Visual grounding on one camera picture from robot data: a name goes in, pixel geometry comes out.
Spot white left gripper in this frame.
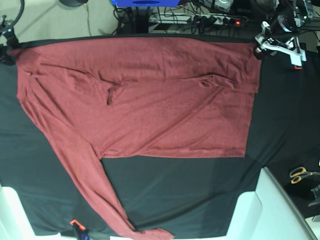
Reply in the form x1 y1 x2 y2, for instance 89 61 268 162
253 21 307 66

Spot maroon long-sleeve T-shirt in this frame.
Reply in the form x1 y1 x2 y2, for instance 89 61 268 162
12 37 261 240

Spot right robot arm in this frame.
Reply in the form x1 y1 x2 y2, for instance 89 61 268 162
0 0 25 66

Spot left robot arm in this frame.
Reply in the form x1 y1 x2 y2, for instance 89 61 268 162
254 0 315 70

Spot orange black clamp right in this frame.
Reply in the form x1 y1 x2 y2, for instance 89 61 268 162
293 65 303 70

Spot orange black clamp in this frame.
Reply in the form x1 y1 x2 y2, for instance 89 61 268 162
69 219 91 240
293 65 303 70

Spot black round base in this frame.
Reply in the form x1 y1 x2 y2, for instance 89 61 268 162
59 0 89 8

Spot white power strip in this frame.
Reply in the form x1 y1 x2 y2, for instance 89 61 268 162
149 13 226 26

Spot blue plastic bin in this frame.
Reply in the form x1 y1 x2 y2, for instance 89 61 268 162
110 0 180 8

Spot black metal tool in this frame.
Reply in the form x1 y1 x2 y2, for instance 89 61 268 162
308 185 320 208

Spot black table cloth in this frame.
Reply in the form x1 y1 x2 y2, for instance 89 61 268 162
0 34 320 238

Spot white foam block left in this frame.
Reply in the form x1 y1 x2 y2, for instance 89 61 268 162
0 186 35 240

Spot orange black clamp bottom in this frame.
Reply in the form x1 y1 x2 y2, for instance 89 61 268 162
69 219 91 240

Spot yellow-handled scissors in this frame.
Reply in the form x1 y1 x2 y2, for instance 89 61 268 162
289 166 320 185

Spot black stand post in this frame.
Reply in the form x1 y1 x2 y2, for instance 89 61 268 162
135 6 152 34

